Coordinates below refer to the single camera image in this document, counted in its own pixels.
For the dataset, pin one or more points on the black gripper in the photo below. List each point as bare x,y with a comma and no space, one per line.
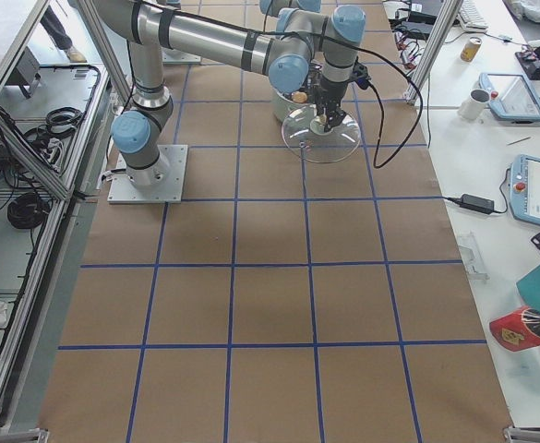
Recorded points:
330,93

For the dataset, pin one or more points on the brown egg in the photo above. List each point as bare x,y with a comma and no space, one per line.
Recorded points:
299,97

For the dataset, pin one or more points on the glass pot lid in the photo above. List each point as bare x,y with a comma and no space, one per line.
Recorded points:
304,138

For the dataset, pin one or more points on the mint green electric pot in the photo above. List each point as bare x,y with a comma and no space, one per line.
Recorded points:
282,105

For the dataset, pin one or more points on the white mug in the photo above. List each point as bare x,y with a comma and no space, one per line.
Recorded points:
474,104

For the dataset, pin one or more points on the yellow drink can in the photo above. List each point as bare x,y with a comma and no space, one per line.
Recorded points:
470,49

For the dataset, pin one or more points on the black power brick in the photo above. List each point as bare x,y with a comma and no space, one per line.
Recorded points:
474,203

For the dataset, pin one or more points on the far teach pendant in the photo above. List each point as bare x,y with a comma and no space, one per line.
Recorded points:
514,98

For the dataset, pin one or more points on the teach pendant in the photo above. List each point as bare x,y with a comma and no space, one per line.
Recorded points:
514,98
524,187

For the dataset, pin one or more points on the clear plastic stand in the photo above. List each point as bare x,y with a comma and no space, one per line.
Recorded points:
471,257

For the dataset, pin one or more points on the near teach pendant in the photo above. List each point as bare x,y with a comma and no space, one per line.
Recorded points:
524,187

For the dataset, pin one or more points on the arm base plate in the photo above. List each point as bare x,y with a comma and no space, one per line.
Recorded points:
162,182

